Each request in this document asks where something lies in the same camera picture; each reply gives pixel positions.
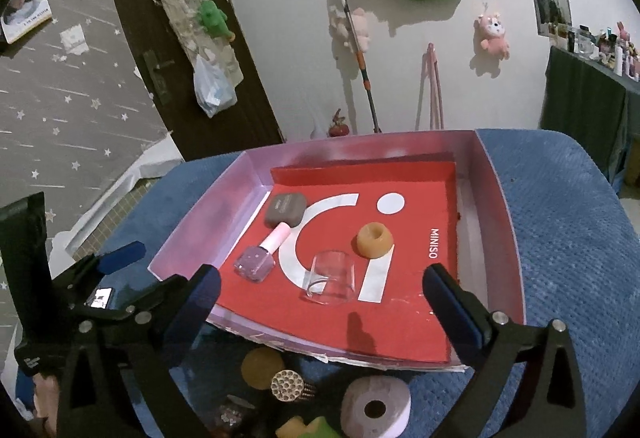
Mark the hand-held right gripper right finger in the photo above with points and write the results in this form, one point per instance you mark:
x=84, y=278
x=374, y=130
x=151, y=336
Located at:
x=450, y=308

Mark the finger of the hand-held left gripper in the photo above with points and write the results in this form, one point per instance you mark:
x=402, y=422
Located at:
x=120, y=254
x=145, y=295

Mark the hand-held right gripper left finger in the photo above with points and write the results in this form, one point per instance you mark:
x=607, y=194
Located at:
x=195, y=303

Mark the purple nail polish bottle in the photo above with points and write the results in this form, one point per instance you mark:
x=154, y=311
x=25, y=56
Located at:
x=255, y=263

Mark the lilac cardboard box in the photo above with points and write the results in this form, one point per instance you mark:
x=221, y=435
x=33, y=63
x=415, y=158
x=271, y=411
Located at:
x=495, y=228

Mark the lilac round device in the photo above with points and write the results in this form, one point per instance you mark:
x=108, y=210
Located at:
x=390, y=398

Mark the black starry perfume bottle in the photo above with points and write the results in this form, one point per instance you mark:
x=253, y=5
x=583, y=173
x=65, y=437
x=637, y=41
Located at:
x=230, y=413

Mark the clear glass cup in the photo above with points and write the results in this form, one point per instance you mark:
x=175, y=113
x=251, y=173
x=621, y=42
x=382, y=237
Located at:
x=330, y=278

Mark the rhinestone studded cylinder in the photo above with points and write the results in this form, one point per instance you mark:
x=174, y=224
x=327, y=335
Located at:
x=287, y=385

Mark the brown earbuds case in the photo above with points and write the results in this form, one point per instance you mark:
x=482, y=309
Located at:
x=284, y=209

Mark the green frog toy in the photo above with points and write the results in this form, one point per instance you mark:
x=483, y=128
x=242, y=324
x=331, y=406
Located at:
x=325, y=430

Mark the person's left hand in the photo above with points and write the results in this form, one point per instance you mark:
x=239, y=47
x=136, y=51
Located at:
x=47, y=393

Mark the red paper sheet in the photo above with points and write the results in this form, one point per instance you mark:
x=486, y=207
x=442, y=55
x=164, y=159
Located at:
x=410, y=318

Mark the glossy foil packet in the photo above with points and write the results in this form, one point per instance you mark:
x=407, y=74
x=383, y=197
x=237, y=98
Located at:
x=100, y=298

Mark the clear plastic bag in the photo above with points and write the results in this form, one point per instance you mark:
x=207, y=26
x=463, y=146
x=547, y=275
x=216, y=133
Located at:
x=212, y=90

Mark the dark wooden door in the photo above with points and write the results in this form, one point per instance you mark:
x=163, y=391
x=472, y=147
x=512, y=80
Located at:
x=240, y=108

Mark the small red toy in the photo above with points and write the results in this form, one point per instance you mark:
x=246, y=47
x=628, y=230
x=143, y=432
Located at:
x=337, y=127

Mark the pink folding stand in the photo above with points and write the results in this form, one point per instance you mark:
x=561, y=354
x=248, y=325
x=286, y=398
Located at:
x=432, y=83

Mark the beige hanging organizer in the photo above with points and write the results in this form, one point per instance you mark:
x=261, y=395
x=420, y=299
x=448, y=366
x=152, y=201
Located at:
x=190, y=28

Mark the dark green clothed table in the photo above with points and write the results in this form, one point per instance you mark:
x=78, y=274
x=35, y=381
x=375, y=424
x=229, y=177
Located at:
x=580, y=108

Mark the green plush toy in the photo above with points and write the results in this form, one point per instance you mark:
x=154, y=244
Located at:
x=212, y=18

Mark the white booklet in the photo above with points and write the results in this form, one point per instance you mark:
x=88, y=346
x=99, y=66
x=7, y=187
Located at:
x=25, y=13

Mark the pink plush toy white face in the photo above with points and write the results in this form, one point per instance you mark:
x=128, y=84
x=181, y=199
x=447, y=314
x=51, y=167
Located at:
x=492, y=33

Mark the pale pink plush toy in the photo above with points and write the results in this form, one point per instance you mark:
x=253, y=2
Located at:
x=361, y=25

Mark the row of bottles on table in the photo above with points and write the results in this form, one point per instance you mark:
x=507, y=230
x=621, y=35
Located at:
x=615, y=48

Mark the white wall sticker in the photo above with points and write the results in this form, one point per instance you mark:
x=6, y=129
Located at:
x=74, y=39

